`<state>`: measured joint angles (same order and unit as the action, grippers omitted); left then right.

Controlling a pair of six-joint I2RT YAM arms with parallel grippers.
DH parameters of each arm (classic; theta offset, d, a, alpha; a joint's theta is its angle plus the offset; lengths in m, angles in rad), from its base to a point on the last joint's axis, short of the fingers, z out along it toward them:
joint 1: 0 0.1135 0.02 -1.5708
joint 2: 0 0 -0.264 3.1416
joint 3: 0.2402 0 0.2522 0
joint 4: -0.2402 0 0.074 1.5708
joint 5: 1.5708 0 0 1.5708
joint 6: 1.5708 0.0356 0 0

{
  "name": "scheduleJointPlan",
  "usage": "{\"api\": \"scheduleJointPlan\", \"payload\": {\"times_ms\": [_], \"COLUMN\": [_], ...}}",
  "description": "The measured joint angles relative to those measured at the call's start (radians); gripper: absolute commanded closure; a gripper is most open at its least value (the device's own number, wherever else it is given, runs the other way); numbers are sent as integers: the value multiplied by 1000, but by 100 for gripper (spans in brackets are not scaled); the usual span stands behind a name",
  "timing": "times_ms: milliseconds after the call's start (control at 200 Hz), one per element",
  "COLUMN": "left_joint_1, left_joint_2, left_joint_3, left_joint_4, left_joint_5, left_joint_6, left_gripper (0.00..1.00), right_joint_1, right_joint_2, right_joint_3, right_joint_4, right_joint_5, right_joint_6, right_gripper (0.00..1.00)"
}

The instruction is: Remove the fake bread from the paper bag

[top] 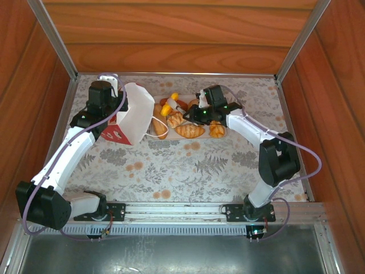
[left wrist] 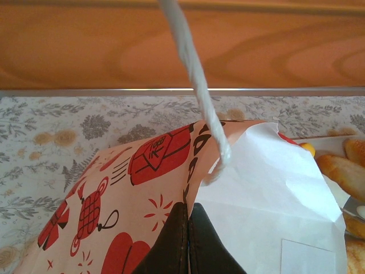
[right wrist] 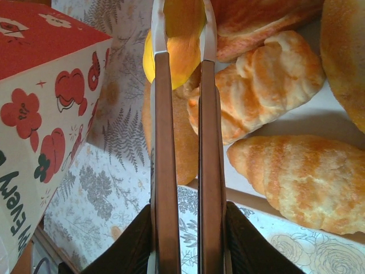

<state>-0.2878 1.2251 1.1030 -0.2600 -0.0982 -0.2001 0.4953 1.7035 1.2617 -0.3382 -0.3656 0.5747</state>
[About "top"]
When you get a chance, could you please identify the glazed brown fake pastry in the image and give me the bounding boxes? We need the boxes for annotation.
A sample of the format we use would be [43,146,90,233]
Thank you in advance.
[159,98,189,115]

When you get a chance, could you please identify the lattice fake pastry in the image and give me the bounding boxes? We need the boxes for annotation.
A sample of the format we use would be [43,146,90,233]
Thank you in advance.
[167,110,188,129]

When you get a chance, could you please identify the small twisted orange fake pastry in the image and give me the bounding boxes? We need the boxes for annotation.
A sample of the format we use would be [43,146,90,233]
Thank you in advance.
[209,120,226,139]

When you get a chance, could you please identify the large fake croissant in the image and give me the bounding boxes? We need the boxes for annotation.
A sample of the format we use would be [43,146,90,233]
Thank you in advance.
[174,124,206,140]

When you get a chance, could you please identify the long fake baguette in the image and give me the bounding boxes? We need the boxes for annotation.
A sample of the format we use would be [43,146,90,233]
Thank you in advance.
[152,103,169,140]

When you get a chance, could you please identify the red and white paper bag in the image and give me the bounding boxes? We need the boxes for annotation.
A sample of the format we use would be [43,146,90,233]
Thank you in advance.
[100,82,169,146]

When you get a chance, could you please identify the beige plastic tray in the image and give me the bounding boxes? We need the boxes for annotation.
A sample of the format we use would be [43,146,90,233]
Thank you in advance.
[148,94,229,140]

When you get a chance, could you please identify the floral patterned tablecloth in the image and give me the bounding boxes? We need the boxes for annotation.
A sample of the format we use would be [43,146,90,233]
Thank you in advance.
[35,73,311,203]

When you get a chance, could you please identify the black controller board green light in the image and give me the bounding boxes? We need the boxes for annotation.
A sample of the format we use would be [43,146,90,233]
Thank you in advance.
[246,224,269,243]

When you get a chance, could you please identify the small black connector board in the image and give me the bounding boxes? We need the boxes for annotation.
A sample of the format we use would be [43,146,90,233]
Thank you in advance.
[85,221,115,243]

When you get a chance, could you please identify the grey metal sheet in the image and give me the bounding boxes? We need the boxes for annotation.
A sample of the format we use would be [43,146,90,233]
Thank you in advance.
[17,225,329,274]

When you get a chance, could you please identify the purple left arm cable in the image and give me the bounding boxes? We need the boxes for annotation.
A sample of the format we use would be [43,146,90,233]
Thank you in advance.
[22,73,128,243]

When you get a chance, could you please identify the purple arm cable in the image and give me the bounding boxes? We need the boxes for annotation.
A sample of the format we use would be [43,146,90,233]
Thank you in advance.
[22,73,128,243]
[224,85,323,243]

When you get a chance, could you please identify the aluminium table edge rail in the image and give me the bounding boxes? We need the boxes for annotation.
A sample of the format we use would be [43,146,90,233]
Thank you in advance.
[31,78,79,202]
[275,78,316,202]
[76,71,277,79]

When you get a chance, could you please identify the aluminium frame post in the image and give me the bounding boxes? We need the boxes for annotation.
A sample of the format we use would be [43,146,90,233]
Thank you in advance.
[27,0,79,82]
[273,0,333,83]

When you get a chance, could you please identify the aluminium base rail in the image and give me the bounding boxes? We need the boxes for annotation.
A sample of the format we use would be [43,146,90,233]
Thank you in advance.
[18,199,328,227]

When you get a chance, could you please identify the grey slotted cable duct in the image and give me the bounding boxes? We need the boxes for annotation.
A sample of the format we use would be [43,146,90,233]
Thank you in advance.
[28,223,249,237]

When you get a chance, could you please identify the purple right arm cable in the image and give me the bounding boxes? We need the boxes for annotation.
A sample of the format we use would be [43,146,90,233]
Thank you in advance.
[224,85,323,243]

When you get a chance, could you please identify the aluminium frame bar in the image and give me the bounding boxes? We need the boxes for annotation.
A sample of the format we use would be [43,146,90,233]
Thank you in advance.
[0,224,32,274]
[313,224,343,274]

